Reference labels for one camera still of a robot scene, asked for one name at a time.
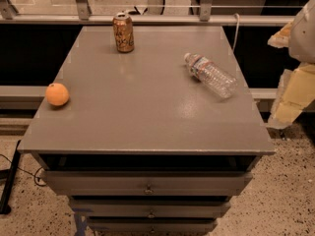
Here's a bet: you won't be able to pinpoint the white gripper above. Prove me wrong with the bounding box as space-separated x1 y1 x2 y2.
268 0 315 129

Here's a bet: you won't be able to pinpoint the black floor stand leg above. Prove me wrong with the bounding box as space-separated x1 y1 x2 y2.
0 141 21 214

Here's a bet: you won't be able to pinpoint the grey drawer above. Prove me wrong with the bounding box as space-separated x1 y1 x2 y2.
41 171 252 196
70 199 230 218
88 218 218 233

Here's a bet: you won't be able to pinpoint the clear plastic water bottle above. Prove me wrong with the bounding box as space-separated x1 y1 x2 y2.
184 53 237 99

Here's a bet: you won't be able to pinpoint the grey drawer cabinet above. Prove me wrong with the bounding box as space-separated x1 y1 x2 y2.
17 25 277 236

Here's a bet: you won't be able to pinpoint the thin black floor cable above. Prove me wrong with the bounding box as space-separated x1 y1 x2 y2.
0 153 47 187

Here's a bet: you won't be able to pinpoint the top grey drawer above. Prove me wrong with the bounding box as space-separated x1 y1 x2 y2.
41 171 252 196

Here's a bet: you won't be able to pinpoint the bottom grey drawer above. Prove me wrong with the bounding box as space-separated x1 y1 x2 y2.
88 218 218 233

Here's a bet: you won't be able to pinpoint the orange soda can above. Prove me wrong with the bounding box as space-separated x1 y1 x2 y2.
112 13 134 53

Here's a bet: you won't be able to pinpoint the orange fruit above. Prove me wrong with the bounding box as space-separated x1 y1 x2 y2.
45 83 70 106

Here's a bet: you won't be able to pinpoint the white hanging cable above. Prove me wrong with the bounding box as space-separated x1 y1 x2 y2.
231 13 241 52

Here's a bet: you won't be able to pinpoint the middle grey drawer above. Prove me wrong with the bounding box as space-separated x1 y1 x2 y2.
70 199 230 218

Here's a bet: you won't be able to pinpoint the metal window frame rail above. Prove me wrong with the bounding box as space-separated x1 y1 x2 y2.
1 0 293 26

